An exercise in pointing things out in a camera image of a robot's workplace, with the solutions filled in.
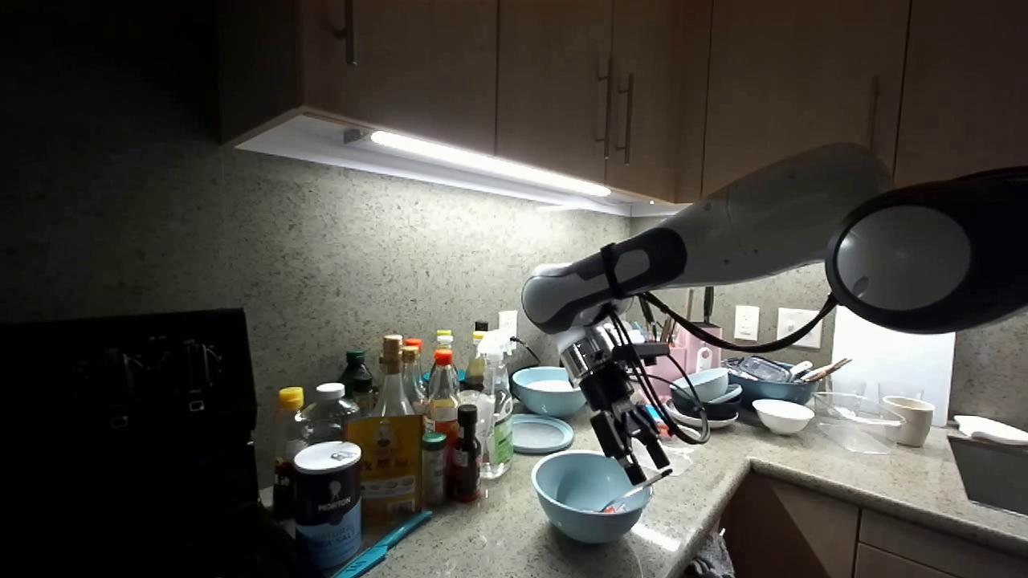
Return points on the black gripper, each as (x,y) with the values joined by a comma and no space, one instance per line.
(608,364)

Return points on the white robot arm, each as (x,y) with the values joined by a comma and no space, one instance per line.
(924,258)

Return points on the light blue front bowl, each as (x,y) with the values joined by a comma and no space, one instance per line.
(573,487)

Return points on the light blue bowl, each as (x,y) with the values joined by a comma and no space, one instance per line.
(546,388)
(573,487)

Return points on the light blue back bowl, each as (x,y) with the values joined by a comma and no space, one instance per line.
(546,388)

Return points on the small white bowl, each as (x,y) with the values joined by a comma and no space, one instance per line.
(782,415)

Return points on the light blue plate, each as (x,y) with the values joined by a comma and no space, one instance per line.
(539,435)

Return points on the stack of dark bowls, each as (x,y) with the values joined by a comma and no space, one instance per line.
(708,398)

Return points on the green label spray bottle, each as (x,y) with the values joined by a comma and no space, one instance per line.
(497,407)

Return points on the dark soy sauce bottle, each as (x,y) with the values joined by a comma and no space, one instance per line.
(463,458)

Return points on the yellow label oil bottle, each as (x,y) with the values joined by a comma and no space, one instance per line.
(389,442)

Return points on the white cutting board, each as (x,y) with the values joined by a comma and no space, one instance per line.
(878,359)

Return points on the teal silicone spatula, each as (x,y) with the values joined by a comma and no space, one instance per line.
(377,552)

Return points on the white mug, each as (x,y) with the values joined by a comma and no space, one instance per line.
(911,418)

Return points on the blue white salt canister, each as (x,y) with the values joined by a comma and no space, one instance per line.
(328,501)

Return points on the white wall outlet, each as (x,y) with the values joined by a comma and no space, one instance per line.
(793,320)

